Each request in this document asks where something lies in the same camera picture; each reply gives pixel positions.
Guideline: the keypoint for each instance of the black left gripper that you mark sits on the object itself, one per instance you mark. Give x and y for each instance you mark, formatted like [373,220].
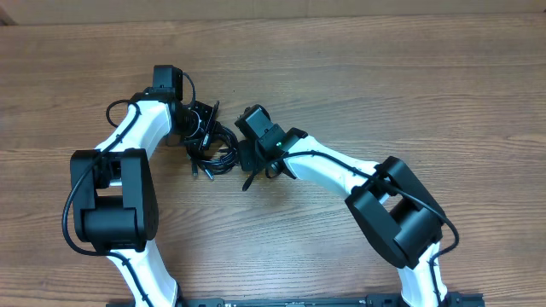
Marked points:
[207,111]

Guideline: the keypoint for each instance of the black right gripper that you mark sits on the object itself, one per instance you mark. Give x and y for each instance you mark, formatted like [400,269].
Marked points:
[247,158]

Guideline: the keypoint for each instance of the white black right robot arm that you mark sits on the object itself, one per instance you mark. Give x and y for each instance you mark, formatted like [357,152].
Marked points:
[397,215]

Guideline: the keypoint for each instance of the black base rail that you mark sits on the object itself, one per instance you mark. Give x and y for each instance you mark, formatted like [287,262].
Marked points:
[453,299]

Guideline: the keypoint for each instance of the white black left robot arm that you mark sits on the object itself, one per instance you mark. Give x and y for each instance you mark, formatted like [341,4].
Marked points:
[112,210]

